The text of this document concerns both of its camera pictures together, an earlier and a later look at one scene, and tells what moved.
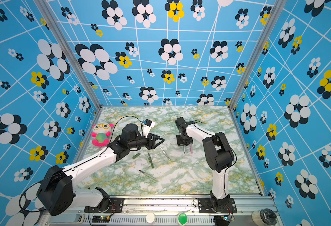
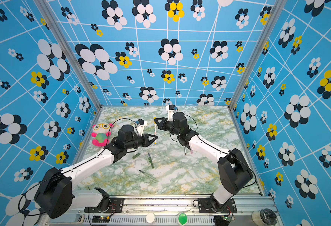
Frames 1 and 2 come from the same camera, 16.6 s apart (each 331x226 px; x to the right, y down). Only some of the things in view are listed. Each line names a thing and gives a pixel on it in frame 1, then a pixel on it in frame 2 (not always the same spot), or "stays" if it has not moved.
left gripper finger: [153, 145] to [149, 142]
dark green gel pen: [153, 178] stays
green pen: [150, 159] stays
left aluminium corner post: [51, 14] stays
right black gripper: [178, 141] to [162, 126]
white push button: [150, 218] stays
